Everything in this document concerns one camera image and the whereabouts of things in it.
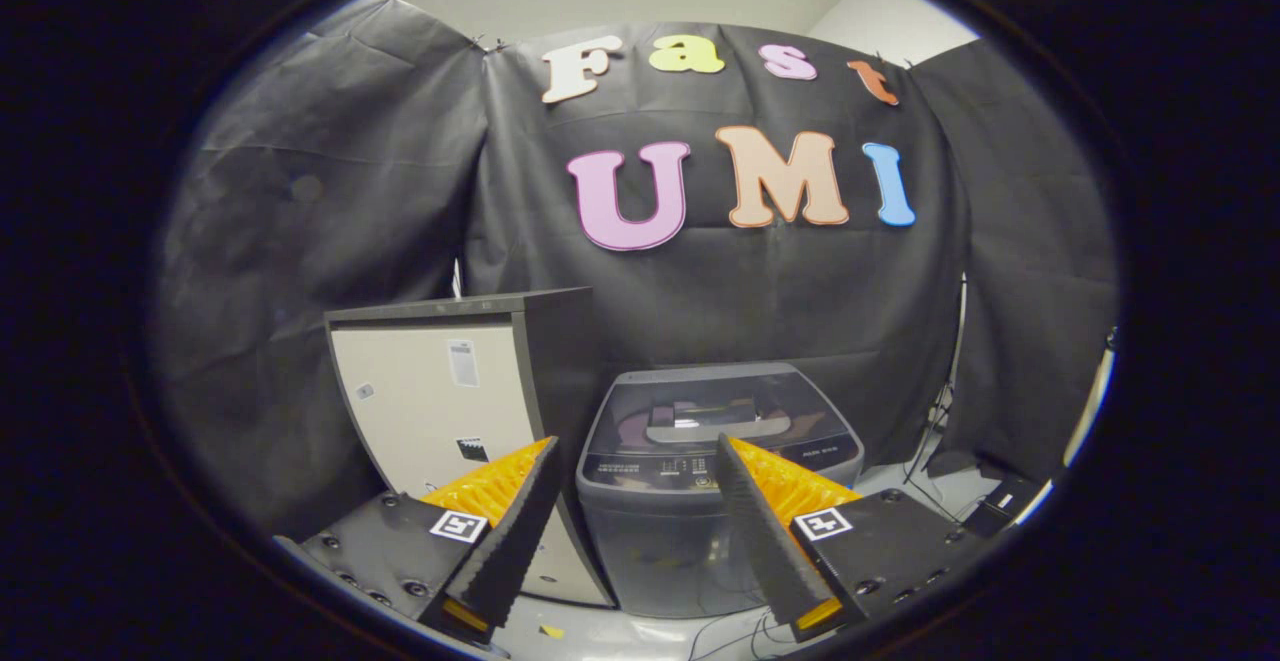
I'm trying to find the white pole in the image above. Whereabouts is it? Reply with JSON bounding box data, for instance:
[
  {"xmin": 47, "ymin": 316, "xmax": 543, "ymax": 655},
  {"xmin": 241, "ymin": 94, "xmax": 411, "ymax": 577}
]
[{"xmin": 1062, "ymin": 331, "xmax": 1116, "ymax": 472}]

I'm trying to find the grey washing machine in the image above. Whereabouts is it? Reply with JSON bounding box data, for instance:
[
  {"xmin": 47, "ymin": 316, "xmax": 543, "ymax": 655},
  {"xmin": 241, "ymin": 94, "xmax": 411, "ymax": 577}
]
[{"xmin": 575, "ymin": 361, "xmax": 866, "ymax": 620}]

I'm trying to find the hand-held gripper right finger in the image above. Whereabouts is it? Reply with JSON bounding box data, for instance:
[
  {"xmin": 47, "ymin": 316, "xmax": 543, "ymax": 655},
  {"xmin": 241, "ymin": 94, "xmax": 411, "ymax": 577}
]
[{"xmin": 715, "ymin": 433, "xmax": 991, "ymax": 642}]

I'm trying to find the black box on floor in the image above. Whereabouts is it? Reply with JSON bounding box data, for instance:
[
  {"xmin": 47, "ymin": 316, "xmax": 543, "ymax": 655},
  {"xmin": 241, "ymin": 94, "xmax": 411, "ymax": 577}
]
[{"xmin": 965, "ymin": 476, "xmax": 1046, "ymax": 539}]

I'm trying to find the dark cabinet with beige door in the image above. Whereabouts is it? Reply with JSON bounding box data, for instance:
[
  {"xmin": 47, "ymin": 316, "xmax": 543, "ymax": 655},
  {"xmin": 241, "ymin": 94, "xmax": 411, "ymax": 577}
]
[{"xmin": 323, "ymin": 287, "xmax": 616, "ymax": 610}]

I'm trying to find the black floor cable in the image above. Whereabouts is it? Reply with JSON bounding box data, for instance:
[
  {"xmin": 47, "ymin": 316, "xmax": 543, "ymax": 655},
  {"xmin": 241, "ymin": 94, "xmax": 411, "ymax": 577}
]
[{"xmin": 690, "ymin": 609, "xmax": 801, "ymax": 661}]

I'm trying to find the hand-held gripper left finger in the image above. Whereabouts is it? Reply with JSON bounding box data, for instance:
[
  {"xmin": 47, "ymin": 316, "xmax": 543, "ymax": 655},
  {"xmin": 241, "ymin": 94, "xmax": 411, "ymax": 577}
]
[{"xmin": 275, "ymin": 436, "xmax": 561, "ymax": 654}]

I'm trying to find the black backdrop cloth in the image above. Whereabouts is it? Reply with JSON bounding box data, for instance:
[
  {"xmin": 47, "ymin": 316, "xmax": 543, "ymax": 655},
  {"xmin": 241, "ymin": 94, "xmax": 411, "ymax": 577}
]
[{"xmin": 150, "ymin": 0, "xmax": 1119, "ymax": 542}]

